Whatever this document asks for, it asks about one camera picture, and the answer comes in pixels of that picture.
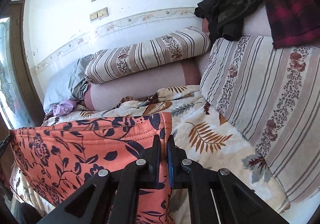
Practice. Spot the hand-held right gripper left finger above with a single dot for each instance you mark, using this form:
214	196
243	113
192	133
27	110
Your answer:
153	161

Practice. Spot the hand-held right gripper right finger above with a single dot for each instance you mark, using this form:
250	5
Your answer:
171	166

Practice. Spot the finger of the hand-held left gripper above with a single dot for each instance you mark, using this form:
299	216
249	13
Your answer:
5	143

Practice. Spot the orange floral shirt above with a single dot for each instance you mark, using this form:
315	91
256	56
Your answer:
75	149

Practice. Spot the leaf print quilt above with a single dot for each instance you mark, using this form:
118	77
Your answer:
212	144

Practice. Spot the stained glass window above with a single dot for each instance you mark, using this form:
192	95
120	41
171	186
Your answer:
8	76

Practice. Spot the purple floral cloth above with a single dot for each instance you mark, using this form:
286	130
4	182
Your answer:
63	109

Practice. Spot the pink beige sofa backrest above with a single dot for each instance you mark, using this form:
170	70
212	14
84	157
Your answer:
140	84

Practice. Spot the blue-grey pillow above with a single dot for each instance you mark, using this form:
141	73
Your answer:
63	84

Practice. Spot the striped floral bolster pillow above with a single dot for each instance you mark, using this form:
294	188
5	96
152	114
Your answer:
150	54

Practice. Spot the striped floral seat cushion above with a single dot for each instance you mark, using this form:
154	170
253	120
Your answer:
265	104

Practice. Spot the black jacket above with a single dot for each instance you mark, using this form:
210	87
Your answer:
230	7

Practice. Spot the red plaid cloth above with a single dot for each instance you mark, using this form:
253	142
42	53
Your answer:
292	7

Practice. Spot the dark wooden window frame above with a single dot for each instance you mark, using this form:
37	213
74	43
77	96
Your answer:
27	64

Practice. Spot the beige wall switch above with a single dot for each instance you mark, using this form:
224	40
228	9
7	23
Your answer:
103	12
94	16

